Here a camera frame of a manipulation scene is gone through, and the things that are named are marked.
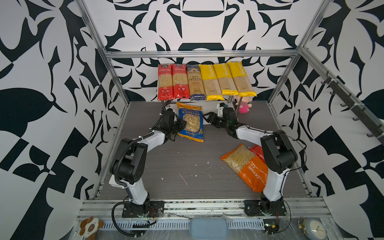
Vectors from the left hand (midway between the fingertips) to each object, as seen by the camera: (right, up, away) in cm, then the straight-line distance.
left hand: (187, 118), depth 93 cm
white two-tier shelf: (+15, +8, +16) cm, 23 cm away
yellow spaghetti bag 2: (+22, +18, -14) cm, 32 cm away
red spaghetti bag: (-3, +20, -14) cm, 24 cm away
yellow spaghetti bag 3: (+29, +19, -14) cm, 38 cm away
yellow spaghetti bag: (+14, +15, -17) cm, 26 cm away
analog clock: (+56, -48, -27) cm, 78 cm away
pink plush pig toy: (+41, +9, +17) cm, 46 cm away
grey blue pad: (+11, -50, -24) cm, 56 cm away
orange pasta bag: (+36, -27, -9) cm, 46 cm away
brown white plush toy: (-42, -48, -26) cm, 69 cm away
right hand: (+11, +2, 0) cm, 12 cm away
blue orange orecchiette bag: (+4, +2, +6) cm, 7 cm away
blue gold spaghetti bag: (+6, +16, -16) cm, 24 cm away
